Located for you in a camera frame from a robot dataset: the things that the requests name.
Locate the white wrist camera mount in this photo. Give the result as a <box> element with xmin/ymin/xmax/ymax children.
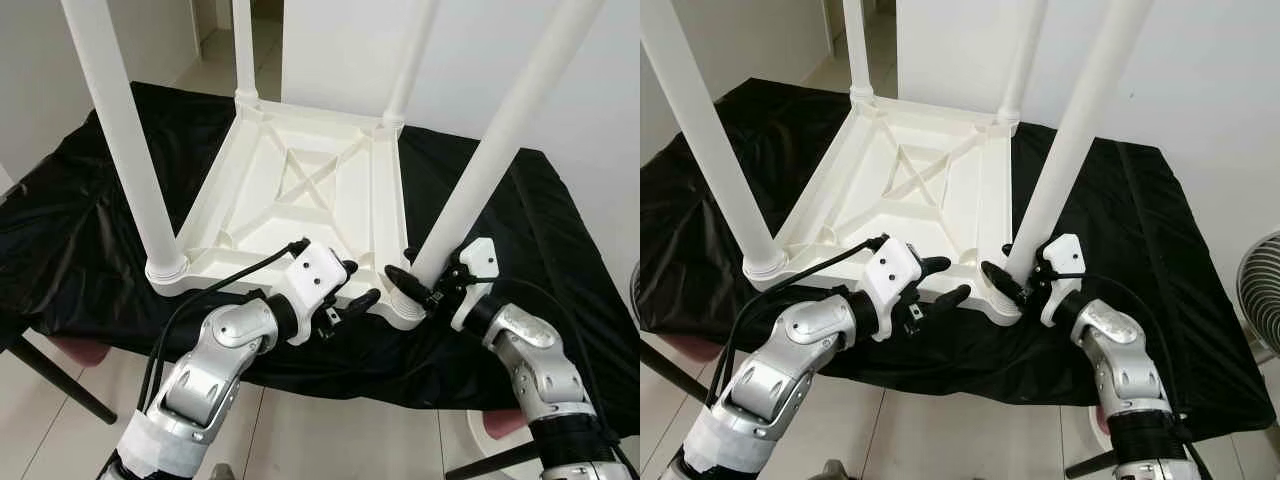
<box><xmin>862</xmin><ymin>237</ymin><xmax>926</xmax><ymax>343</ymax></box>
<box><xmin>1040</xmin><ymin>233</ymin><xmax>1086</xmax><ymax>328</ymax></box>
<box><xmin>272</xmin><ymin>240</ymin><xmax>349</xmax><ymax>346</ymax></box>
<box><xmin>450</xmin><ymin>237</ymin><xmax>498</xmax><ymax>331</ymax></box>

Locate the white standing fan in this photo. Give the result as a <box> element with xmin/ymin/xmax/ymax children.
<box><xmin>1238</xmin><ymin>230</ymin><xmax>1280</xmax><ymax>361</ymax></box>

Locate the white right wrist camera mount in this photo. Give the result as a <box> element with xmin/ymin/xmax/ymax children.
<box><xmin>450</xmin><ymin>237</ymin><xmax>498</xmax><ymax>331</ymax></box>
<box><xmin>1040</xmin><ymin>233</ymin><xmax>1086</xmax><ymax>328</ymax></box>

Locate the white plastic table leg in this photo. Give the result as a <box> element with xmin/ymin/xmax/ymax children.
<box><xmin>1005</xmin><ymin>0</ymin><xmax>1156</xmax><ymax>286</ymax></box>
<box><xmin>382</xmin><ymin>0</ymin><xmax>441</xmax><ymax>129</ymax></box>
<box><xmin>640</xmin><ymin>0</ymin><xmax>789</xmax><ymax>279</ymax></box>
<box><xmin>843</xmin><ymin>0</ymin><xmax>876</xmax><ymax>101</ymax></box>
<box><xmin>232</xmin><ymin>0</ymin><xmax>261</xmax><ymax>106</ymax></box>
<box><xmin>60</xmin><ymin>0</ymin><xmax>189</xmax><ymax>281</ymax></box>
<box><xmin>995</xmin><ymin>0</ymin><xmax>1049</xmax><ymax>126</ymax></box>
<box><xmin>410</xmin><ymin>0</ymin><xmax>606</xmax><ymax>291</ymax></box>

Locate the white plastic table top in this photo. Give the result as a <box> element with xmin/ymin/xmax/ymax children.
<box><xmin>148</xmin><ymin>92</ymin><xmax>426</xmax><ymax>331</ymax></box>
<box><xmin>742</xmin><ymin>88</ymin><xmax>1026</xmax><ymax>326</ymax></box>

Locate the red plastic stool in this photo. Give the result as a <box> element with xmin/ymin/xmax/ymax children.
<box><xmin>50</xmin><ymin>335</ymin><xmax>106</xmax><ymax>366</ymax></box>

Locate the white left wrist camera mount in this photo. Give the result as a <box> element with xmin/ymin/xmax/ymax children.
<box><xmin>272</xmin><ymin>240</ymin><xmax>349</xmax><ymax>346</ymax></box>
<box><xmin>862</xmin><ymin>237</ymin><xmax>926</xmax><ymax>343</ymax></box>

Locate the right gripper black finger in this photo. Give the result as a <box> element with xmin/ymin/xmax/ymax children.
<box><xmin>385</xmin><ymin>265</ymin><xmax>436</xmax><ymax>307</ymax></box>
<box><xmin>980</xmin><ymin>260</ymin><xmax>1026</xmax><ymax>300</ymax></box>

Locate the white round plastic object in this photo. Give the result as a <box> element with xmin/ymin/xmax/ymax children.
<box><xmin>468</xmin><ymin>408</ymin><xmax>531</xmax><ymax>461</ymax></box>

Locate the black tablecloth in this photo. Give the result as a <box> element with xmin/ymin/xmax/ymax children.
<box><xmin>0</xmin><ymin>82</ymin><xmax>641</xmax><ymax>436</ymax></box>
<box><xmin>640</xmin><ymin>78</ymin><xmax>1276</xmax><ymax>441</ymax></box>

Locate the pink plastic object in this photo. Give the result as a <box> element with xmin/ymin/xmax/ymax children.
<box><xmin>485</xmin><ymin>410</ymin><xmax>531</xmax><ymax>441</ymax></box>

